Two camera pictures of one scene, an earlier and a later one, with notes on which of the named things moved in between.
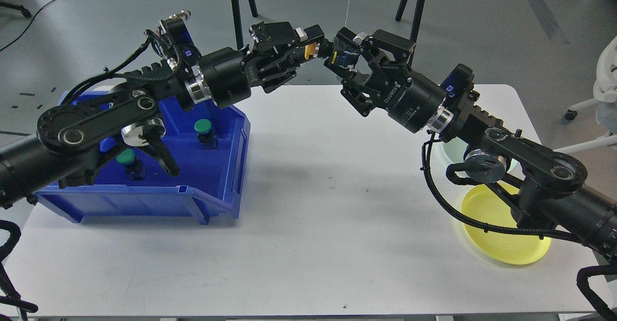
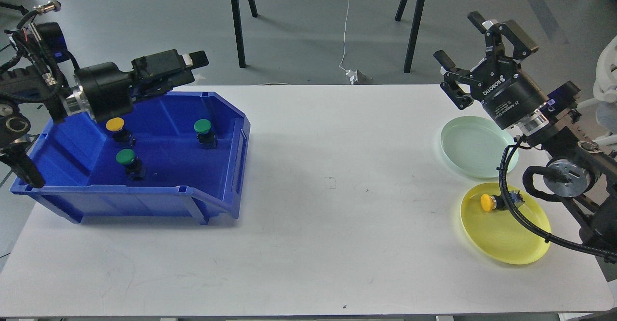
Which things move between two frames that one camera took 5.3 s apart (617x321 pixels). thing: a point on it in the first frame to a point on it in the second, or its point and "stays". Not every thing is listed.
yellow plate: x=482 y=204 stays
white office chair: x=605 y=91 stays
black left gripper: x=228 y=76 to x=108 y=89
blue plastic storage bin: x=210 y=148 stays
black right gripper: x=409 y=97 to x=500 y=84
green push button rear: x=203 y=127 stays
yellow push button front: x=310 y=49 to x=489 y=203
